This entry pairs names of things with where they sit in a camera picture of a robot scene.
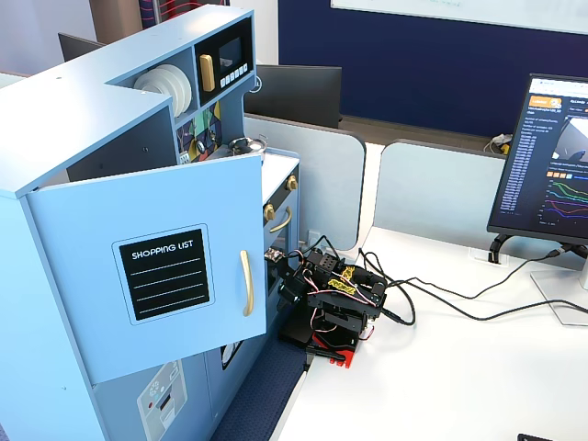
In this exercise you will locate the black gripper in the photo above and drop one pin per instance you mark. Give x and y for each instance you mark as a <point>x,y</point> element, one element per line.
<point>286,281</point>

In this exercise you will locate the blue door with shopping list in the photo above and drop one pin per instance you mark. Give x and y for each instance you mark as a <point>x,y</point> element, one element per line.
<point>184,206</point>

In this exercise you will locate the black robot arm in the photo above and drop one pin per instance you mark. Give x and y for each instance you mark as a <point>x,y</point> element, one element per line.
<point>349,294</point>

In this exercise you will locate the blue door with utensils print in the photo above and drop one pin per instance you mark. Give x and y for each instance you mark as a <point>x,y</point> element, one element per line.
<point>216,381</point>

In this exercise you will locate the blue door with dispenser print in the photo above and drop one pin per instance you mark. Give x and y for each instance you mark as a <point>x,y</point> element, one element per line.
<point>119,404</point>

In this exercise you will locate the black toy microwave door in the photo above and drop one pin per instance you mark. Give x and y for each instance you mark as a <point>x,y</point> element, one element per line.
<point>204,46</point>

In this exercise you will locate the brown wooden cabinet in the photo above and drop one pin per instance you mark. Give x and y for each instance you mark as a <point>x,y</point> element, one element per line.
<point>115,18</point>

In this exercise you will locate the black flat box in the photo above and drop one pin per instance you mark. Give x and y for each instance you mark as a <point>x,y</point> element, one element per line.
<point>294,331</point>

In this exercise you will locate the red table clamp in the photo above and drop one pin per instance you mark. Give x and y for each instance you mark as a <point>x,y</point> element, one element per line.
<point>342,358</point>

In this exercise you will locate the dark blue fabric mat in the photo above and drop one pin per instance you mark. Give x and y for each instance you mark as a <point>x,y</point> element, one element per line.
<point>266,395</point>

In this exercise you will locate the gold oven knob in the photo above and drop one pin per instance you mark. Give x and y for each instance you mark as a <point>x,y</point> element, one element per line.
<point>269,211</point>
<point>291,183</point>

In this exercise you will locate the light grey desk divider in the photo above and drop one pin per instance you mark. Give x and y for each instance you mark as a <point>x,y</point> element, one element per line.
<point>317,174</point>
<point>436,188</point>

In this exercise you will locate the silver toy pot with lid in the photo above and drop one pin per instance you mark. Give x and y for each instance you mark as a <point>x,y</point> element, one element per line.
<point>248,144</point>

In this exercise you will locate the hanging toy ladle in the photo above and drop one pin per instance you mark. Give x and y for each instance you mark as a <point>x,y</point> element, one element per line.
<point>201,146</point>

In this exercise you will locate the black monitor back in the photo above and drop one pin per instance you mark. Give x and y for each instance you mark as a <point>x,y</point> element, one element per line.
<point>78,46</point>
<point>298,92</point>

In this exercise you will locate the white toy plate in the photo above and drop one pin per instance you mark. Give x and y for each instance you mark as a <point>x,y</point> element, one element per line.
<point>183,92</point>
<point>189,92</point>
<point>154,82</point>

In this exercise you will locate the small yellow object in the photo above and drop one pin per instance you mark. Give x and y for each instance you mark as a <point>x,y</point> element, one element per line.
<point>504,149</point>

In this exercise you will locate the silver monitor stand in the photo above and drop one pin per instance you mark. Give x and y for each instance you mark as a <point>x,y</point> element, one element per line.
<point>560,298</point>

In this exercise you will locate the black computer monitor showing graphs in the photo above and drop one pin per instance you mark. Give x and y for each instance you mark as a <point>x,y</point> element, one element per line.
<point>528,161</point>

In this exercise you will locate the black device edge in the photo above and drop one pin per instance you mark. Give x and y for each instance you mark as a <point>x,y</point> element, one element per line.
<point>551,437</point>

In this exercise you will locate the light blue toy kitchen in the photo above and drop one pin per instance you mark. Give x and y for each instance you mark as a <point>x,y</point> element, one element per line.
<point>69,115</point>

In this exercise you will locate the purple banner with red lines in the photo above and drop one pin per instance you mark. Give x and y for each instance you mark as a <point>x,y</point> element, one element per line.
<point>174,7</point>

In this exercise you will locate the white whiteboard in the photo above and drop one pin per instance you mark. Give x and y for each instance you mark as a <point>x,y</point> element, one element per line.
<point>459,9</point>

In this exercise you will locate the small wrist camera board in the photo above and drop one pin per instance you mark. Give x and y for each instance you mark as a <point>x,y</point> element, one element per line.
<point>274,255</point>

